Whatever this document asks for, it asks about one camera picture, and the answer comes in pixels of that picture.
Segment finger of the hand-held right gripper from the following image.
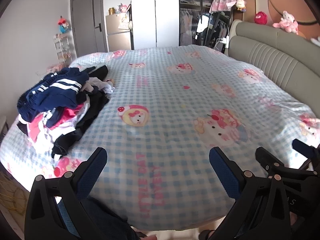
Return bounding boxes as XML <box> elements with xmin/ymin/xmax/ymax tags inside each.
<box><xmin>255</xmin><ymin>147</ymin><xmax>286</xmax><ymax>177</ymax></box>
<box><xmin>292</xmin><ymin>139</ymin><xmax>316</xmax><ymax>159</ymax></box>

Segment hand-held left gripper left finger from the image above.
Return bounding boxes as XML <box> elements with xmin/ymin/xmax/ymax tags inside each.
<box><xmin>24</xmin><ymin>147</ymin><xmax>108</xmax><ymax>240</ymax></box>

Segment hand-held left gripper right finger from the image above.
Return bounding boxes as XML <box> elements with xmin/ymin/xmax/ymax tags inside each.
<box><xmin>209</xmin><ymin>146</ymin><xmax>290</xmax><ymax>240</ymax></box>

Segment pile of mixed clothes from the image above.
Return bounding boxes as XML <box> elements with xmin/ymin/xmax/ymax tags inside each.
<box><xmin>17</xmin><ymin>65</ymin><xmax>117</xmax><ymax>163</ymax></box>

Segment navy white-striped pants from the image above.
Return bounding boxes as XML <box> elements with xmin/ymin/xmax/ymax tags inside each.
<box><xmin>17</xmin><ymin>67</ymin><xmax>88</xmax><ymax>122</ymax></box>

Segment row of hanging clothes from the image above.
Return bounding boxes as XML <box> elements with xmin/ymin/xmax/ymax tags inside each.
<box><xmin>179</xmin><ymin>7</ymin><xmax>202</xmax><ymax>46</ymax></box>

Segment black sandal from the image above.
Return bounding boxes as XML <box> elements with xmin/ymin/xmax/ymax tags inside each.
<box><xmin>199</xmin><ymin>230</ymin><xmax>221</xmax><ymax>240</ymax></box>

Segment grey-green padded headboard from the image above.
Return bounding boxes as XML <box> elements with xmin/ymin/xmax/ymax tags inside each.
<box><xmin>224</xmin><ymin>19</ymin><xmax>320</xmax><ymax>122</ymax></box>

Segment blue checkered cartoon blanket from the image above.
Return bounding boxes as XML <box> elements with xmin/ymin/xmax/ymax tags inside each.
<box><xmin>0</xmin><ymin>44</ymin><xmax>320</xmax><ymax>232</ymax></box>

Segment white shelf rack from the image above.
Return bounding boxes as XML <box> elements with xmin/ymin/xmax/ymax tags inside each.
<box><xmin>53</xmin><ymin>34</ymin><xmax>73</xmax><ymax>65</ymax></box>

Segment pink white plush toy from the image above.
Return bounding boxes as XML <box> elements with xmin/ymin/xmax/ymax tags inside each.
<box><xmin>272</xmin><ymin>10</ymin><xmax>299</xmax><ymax>35</ymax></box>

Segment beige fridge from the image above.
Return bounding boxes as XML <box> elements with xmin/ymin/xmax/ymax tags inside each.
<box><xmin>105</xmin><ymin>12</ymin><xmax>133</xmax><ymax>52</ymax></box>

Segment grey door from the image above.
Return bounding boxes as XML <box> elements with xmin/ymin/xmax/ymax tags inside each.
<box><xmin>70</xmin><ymin>0</ymin><xmax>108</xmax><ymax>57</ymax></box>

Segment red blue plush toy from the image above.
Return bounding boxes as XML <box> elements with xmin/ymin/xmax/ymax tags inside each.
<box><xmin>57</xmin><ymin>16</ymin><xmax>72</xmax><ymax>34</ymax></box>

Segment white wardrobe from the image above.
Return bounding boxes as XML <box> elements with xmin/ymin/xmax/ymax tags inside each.
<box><xmin>131</xmin><ymin>0</ymin><xmax>180</xmax><ymax>50</ymax></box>

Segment pink printed frilly cloth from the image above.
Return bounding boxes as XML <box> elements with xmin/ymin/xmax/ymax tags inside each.
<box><xmin>209</xmin><ymin>0</ymin><xmax>237</xmax><ymax>13</ymax></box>

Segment gold wire basket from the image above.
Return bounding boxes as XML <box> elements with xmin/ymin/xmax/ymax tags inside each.
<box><xmin>0</xmin><ymin>172</ymin><xmax>31</xmax><ymax>221</ymax></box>

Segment white charger with cable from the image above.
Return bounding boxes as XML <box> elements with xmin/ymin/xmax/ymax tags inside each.
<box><xmin>214</xmin><ymin>36</ymin><xmax>230</xmax><ymax>53</ymax></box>

